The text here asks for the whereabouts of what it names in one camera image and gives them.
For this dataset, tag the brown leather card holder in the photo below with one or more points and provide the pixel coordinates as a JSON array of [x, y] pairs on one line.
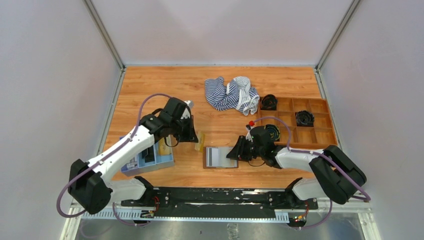
[[216, 158]]

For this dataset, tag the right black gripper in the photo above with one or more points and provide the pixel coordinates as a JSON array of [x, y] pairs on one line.
[[238, 152]]

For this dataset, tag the black coiled belt right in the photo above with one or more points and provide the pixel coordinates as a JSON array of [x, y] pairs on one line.
[[304, 118]]

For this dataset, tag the gold card in box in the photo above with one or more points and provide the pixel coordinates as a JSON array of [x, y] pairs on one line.
[[163, 149]]

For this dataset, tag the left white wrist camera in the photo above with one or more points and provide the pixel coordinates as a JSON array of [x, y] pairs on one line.
[[187, 111]]

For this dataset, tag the black coiled belt top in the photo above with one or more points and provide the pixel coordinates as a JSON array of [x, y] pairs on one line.
[[269, 102]]

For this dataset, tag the black coiled belt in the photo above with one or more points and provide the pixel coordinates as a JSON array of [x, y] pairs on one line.
[[269, 102], [304, 118]]

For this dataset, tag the dark patterned coiled belt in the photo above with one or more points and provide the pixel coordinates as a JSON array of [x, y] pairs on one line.
[[273, 131]]

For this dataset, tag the blue plastic organizer box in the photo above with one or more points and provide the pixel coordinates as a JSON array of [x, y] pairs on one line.
[[148, 161]]

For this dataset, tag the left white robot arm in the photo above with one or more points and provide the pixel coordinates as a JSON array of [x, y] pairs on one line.
[[90, 182]]

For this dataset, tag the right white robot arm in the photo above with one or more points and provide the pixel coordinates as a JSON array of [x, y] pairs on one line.
[[336, 176]]

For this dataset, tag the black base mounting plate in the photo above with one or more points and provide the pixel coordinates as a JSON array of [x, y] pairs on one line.
[[220, 203]]

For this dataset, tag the wooden compartment tray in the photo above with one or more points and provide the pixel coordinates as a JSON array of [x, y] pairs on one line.
[[321, 135]]

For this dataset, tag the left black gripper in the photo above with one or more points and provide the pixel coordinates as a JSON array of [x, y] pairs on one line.
[[191, 134]]

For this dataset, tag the blue striped cloth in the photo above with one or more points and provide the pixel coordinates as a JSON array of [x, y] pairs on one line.
[[238, 94]]

